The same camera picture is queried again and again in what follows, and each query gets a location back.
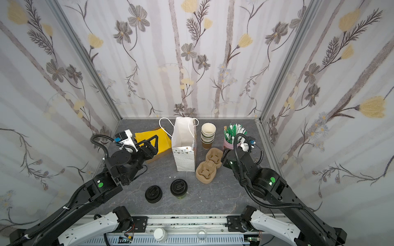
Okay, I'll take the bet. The brown pulp cup carrier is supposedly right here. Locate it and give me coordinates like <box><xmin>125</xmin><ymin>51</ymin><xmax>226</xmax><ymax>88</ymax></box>
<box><xmin>196</xmin><ymin>148</ymin><xmax>223</xmax><ymax>184</ymax></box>

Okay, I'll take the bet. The stack of black lids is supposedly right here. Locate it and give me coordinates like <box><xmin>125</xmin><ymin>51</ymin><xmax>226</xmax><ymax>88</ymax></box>
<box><xmin>145</xmin><ymin>185</ymin><xmax>163</xmax><ymax>204</ymax></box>

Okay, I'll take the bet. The black cup lid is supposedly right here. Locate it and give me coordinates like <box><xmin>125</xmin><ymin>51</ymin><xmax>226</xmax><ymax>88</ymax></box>
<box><xmin>170</xmin><ymin>179</ymin><xmax>188</xmax><ymax>197</ymax></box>

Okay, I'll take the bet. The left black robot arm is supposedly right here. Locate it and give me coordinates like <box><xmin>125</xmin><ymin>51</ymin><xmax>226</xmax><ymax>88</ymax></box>
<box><xmin>10</xmin><ymin>134</ymin><xmax>159</xmax><ymax>246</ymax></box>

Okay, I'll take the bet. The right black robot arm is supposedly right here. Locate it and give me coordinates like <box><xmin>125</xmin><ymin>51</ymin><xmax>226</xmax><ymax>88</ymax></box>
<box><xmin>222</xmin><ymin>148</ymin><xmax>347</xmax><ymax>246</ymax></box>

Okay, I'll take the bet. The yellow napkin stack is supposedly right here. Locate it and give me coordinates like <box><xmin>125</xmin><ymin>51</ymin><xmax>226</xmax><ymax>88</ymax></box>
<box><xmin>135</xmin><ymin>128</ymin><xmax>171</xmax><ymax>153</ymax></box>

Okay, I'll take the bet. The pink straw holder cup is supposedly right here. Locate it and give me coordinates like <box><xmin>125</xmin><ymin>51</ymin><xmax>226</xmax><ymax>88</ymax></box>
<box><xmin>223</xmin><ymin>139</ymin><xmax>234</xmax><ymax>150</ymax></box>

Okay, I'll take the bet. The white paper bag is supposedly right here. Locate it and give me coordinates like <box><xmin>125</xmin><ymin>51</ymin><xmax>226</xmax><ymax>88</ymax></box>
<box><xmin>159</xmin><ymin>117</ymin><xmax>199</xmax><ymax>172</ymax></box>

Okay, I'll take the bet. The bundle of wrapped straws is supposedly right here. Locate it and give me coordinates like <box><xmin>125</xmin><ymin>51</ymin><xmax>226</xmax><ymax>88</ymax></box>
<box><xmin>224</xmin><ymin>124</ymin><xmax>247</xmax><ymax>144</ymax></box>

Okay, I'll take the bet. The stack of paper cups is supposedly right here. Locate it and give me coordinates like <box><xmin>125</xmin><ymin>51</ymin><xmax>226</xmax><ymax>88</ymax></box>
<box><xmin>201</xmin><ymin>123</ymin><xmax>216</xmax><ymax>150</ymax></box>

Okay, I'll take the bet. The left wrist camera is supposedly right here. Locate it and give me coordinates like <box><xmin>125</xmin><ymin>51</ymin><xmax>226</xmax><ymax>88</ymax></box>
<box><xmin>114</xmin><ymin>129</ymin><xmax>137</xmax><ymax>153</ymax></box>

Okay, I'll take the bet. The aluminium mounting rail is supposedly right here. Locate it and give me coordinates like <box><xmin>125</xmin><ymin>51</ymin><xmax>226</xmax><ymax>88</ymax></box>
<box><xmin>69</xmin><ymin>214</ymin><xmax>312</xmax><ymax>246</ymax></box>

